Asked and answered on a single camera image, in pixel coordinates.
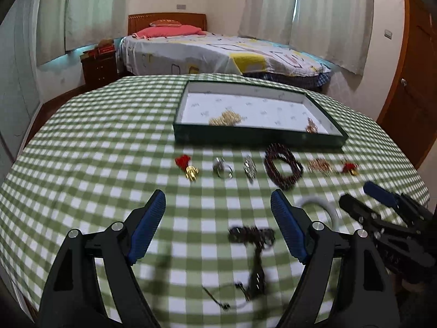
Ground rose gold chain necklace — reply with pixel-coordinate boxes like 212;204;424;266
307;159;332;173

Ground pink pillow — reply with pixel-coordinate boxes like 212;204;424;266
133;25;208;40

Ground brown wooden door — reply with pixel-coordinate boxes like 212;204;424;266
376;0;437;170

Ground silver key-shaped brooch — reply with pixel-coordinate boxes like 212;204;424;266
242;155;257;182

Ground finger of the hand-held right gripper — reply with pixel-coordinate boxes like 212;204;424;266
363;181;435;222
339;194;421;240

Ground pale green sheer curtain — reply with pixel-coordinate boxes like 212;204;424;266
238;0;298;45
65;0;132;53
290;0;375;76
36;0;77;65

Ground blue plaid bed skirt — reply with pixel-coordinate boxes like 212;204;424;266
242;70;332;91

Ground bed with patterned bedspread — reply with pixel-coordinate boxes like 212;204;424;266
121;32;333;91

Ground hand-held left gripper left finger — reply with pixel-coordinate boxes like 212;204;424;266
39;189;167;328

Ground white jade bangle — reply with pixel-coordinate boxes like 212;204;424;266
295;197;339;233

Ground frosted glass sliding door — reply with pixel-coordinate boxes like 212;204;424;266
0;5;43;181

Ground wooden headboard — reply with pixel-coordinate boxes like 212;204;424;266
128;13;208;36

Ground dark wooden nightstand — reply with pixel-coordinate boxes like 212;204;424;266
80;53;120;87

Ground pale gold pearl bracelet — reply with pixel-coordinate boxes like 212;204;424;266
208;109;247;126

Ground dark red bead bracelet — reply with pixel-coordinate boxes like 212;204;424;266
264;143;304;191

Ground dark bead tassel pendant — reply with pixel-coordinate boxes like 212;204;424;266
201;225;276;311

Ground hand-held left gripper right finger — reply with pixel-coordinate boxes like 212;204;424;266
270;189;401;328

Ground green box with white lining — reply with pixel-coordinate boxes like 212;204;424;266
172;80;349;149

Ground small red knot gold charm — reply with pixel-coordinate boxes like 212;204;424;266
175;155;199;182

